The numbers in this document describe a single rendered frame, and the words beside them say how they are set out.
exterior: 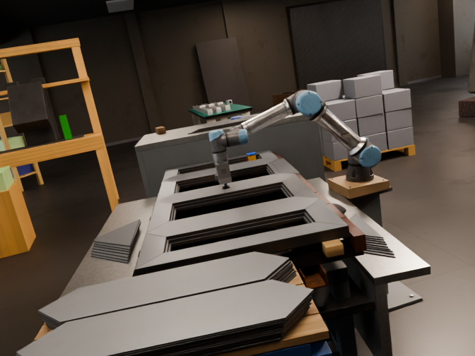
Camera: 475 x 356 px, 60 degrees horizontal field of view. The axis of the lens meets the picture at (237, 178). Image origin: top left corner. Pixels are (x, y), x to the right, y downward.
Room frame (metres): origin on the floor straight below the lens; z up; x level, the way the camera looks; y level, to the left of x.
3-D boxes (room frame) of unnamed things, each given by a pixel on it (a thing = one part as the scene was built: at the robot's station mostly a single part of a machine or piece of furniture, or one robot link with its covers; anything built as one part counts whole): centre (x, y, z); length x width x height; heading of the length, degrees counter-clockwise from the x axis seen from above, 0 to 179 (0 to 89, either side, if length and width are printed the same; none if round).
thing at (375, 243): (1.56, -0.45, 0.70); 0.39 x 0.12 x 0.04; 3
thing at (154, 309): (1.05, 0.26, 0.82); 0.80 x 0.40 x 0.06; 93
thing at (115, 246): (1.80, 0.61, 0.77); 0.45 x 0.20 x 0.04; 3
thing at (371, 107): (5.43, -1.73, 0.54); 1.09 x 0.73 x 1.08; 96
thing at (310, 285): (2.09, -0.15, 0.70); 1.66 x 0.08 x 0.05; 3
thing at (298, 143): (2.91, 0.01, 0.51); 1.30 x 0.04 x 1.01; 93
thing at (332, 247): (1.30, -0.28, 0.79); 0.06 x 0.05 x 0.04; 93
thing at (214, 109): (8.45, 0.17, 0.44); 2.48 x 0.92 x 0.89; 10
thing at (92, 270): (1.95, 0.62, 0.74); 1.20 x 0.26 x 0.03; 3
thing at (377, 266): (1.91, -0.46, 0.67); 1.30 x 0.20 x 0.03; 3
